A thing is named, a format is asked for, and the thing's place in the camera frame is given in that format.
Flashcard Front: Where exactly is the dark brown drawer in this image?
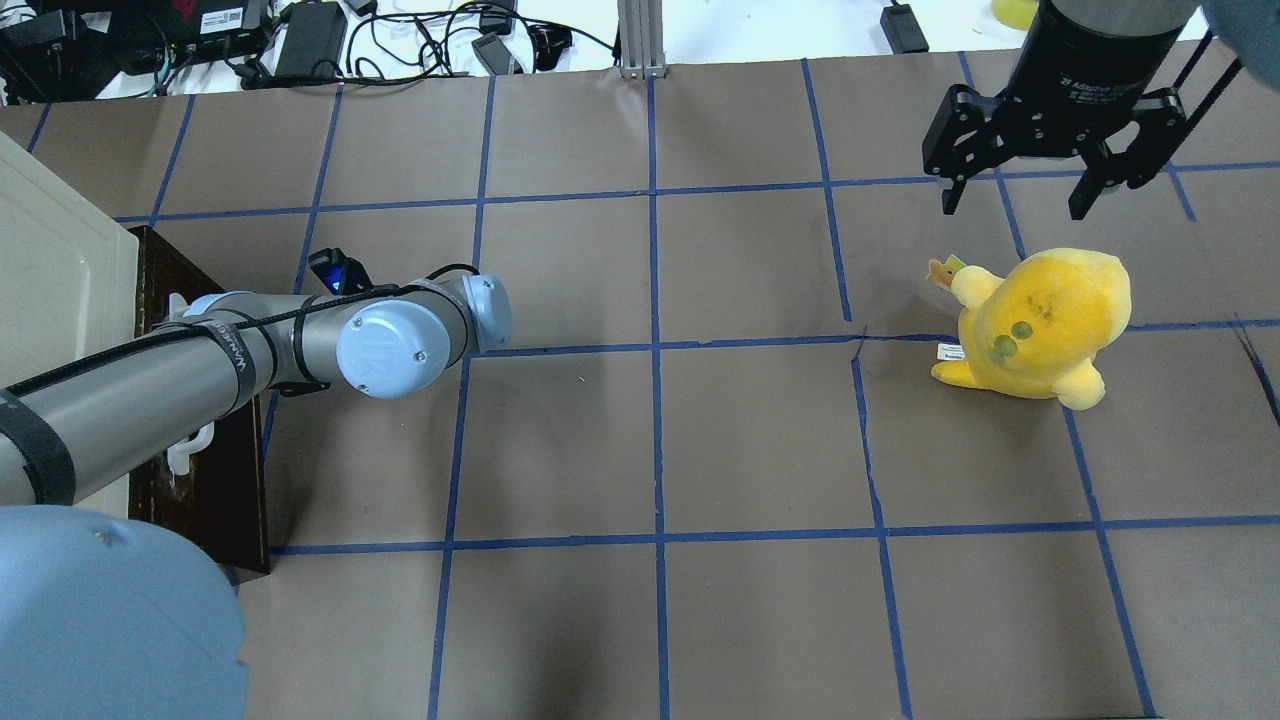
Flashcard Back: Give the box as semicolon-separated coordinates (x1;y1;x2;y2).
128;225;271;575

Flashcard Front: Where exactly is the aluminium frame post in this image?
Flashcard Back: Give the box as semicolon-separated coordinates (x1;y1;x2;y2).
617;0;668;79

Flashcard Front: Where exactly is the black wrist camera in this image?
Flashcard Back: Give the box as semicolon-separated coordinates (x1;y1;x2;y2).
307;249;374;296

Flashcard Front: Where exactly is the black power adapter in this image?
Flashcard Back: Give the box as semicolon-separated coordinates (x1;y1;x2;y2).
273;1;347;83

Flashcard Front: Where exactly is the black small adapter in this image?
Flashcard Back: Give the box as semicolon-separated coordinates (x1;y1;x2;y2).
879;1;931;55

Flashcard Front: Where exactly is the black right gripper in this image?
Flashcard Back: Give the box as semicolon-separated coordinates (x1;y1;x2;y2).
922;1;1187;222

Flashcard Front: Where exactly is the yellow plush toy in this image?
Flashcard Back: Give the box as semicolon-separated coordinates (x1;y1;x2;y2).
927;249;1132;411

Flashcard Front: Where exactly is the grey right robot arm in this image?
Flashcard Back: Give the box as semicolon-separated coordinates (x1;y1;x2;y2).
992;1;1279;220

